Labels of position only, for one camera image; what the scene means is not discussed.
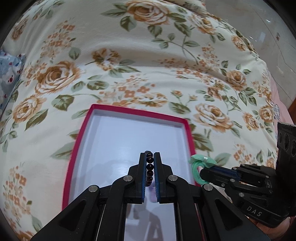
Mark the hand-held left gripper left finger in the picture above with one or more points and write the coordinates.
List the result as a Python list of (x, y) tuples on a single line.
[(142, 178)]

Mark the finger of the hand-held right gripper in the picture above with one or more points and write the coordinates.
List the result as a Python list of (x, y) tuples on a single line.
[(217, 179), (225, 170)]

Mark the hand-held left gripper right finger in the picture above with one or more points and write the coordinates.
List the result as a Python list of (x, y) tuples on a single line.
[(157, 178)]

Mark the red box with white inside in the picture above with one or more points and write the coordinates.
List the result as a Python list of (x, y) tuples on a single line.
[(111, 150)]

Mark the person's right hand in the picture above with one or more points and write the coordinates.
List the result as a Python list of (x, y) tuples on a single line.
[(282, 231)]

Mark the pink printed sheet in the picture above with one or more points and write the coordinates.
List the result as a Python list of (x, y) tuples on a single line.
[(279, 109)]

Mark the floral blanket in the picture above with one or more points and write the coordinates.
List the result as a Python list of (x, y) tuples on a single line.
[(138, 58)]

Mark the grey bear print pillow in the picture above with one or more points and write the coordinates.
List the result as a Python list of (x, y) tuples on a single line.
[(9, 76)]

